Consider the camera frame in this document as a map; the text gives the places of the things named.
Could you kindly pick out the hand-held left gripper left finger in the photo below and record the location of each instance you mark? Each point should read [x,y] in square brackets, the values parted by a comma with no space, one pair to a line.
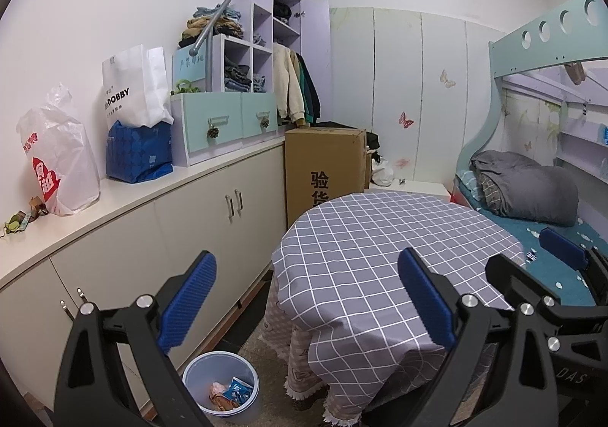
[187,301]

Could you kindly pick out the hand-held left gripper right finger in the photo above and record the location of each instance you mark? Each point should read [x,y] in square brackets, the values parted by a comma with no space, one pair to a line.
[425,299]

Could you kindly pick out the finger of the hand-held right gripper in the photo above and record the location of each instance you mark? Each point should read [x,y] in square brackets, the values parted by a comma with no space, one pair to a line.
[563,249]
[513,280]

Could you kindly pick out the light blue trash bin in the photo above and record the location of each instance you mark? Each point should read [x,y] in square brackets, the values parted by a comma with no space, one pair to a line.
[199,374]

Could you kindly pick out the pink snack wrapper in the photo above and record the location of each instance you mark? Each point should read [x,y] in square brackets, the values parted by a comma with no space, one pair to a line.
[218,389]

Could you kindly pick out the blue white snack wrapper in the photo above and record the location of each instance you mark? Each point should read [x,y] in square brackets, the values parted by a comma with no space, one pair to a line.
[239,390]

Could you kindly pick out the teal bed sheet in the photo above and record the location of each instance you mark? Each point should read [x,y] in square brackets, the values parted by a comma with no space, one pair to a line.
[527,230]

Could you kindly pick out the grey blanket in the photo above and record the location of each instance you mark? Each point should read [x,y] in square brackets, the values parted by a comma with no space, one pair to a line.
[536,189]

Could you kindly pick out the cream low cabinet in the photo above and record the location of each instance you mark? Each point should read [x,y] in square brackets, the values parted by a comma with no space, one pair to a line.
[180,227]

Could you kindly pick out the grey checked tablecloth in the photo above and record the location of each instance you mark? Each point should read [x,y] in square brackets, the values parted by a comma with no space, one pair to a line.
[356,265]

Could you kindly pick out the grey plaid quilt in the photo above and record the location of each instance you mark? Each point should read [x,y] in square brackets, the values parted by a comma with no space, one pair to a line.
[491,194]

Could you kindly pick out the purple bed shelf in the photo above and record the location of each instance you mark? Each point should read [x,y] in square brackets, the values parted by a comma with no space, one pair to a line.
[584,156]

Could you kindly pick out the white low bench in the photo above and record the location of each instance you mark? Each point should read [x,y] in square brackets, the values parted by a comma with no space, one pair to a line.
[422,189]

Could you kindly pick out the small blue box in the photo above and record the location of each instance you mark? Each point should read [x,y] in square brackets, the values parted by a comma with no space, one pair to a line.
[604,135]

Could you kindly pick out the beige fringed table skirt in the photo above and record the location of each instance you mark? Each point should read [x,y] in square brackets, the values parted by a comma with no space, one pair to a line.
[297,370]

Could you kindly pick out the faint pink butterfly sticker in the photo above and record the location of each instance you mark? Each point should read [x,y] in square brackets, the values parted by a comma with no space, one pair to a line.
[403,163]

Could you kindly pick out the blue woven bag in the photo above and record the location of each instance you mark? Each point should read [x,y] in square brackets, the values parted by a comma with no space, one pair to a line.
[137,151]

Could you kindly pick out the pine cone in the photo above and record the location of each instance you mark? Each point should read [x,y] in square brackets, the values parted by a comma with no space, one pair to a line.
[213,132]
[264,122]

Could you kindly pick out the brown cardboard box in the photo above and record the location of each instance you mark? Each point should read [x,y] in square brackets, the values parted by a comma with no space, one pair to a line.
[323,161]

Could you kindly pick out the brown round object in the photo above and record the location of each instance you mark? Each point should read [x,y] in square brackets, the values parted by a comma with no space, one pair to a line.
[574,73]

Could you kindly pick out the brown small packet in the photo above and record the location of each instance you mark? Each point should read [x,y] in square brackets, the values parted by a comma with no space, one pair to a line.
[38,205]

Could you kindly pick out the white plastic bag red print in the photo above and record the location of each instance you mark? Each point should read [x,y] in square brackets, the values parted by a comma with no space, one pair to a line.
[61,161]

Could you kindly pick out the green small packets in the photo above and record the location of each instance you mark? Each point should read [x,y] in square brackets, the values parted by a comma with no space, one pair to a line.
[14,224]

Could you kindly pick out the teal drawer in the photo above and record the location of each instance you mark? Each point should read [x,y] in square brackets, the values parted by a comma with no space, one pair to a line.
[204,109]
[259,106]

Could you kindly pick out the cream butterfly sticker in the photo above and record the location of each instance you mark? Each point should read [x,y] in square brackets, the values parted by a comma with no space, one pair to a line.
[447,79]

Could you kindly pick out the green plastic toy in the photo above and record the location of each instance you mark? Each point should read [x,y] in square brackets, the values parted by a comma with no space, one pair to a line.
[185,87]

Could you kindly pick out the white paper bag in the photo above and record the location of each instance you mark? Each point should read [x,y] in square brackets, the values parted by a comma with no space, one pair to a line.
[133,80]

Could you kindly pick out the small blue jeans stack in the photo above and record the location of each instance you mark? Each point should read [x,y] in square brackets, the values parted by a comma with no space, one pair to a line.
[259,84]

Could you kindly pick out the dark jeans stack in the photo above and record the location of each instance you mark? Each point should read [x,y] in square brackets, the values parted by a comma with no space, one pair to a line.
[237,75]

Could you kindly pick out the light blue printed board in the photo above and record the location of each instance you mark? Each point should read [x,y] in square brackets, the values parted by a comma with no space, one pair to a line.
[187,68]

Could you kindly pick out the dark jacket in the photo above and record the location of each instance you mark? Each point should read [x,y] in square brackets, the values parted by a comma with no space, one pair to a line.
[314,92]

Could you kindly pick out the hanging jackets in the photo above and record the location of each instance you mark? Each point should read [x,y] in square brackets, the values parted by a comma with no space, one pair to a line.
[287,85]

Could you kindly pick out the white panel wardrobe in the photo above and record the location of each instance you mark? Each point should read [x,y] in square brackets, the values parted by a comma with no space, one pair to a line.
[394,61]

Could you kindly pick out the green jacket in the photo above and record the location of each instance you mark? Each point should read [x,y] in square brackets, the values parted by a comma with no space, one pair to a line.
[306,90]

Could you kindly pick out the grey metal handrail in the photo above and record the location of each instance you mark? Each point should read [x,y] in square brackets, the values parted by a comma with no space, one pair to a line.
[194,50]

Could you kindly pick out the grey folded clothes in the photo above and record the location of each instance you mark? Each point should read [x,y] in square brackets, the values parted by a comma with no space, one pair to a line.
[259,40]

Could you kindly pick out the folded khaki clothes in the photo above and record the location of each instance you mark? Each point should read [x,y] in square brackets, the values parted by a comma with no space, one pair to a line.
[204,30]

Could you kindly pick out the folded blue denim clothes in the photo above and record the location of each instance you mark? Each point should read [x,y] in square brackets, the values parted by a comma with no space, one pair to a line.
[221,13]

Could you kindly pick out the black folded clothes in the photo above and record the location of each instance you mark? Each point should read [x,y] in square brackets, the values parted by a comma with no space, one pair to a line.
[282,11]

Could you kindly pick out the teal bunk bed frame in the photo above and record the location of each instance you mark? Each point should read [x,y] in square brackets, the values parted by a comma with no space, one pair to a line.
[546,52]

